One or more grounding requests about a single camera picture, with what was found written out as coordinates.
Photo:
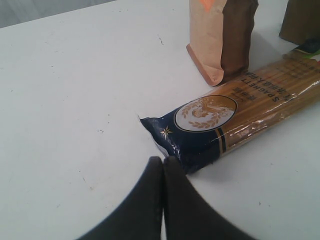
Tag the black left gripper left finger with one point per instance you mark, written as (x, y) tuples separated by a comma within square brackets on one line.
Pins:
[(139, 216)]

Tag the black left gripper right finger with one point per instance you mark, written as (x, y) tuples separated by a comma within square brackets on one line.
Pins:
[(187, 215)]

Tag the brown paper bag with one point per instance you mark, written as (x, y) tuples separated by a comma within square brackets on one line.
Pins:
[(301, 21)]

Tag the spaghetti pasta package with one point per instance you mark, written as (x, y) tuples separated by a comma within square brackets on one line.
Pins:
[(203, 130)]

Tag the brown coffee pouch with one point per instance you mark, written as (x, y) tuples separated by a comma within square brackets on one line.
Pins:
[(220, 37)]

